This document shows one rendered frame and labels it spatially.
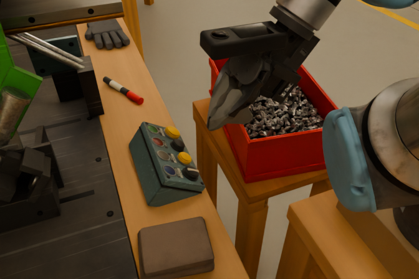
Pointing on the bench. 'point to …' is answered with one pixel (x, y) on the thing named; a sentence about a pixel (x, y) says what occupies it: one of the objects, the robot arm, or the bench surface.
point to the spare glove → (115, 31)
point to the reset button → (184, 157)
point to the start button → (172, 132)
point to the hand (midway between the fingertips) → (209, 121)
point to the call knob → (191, 172)
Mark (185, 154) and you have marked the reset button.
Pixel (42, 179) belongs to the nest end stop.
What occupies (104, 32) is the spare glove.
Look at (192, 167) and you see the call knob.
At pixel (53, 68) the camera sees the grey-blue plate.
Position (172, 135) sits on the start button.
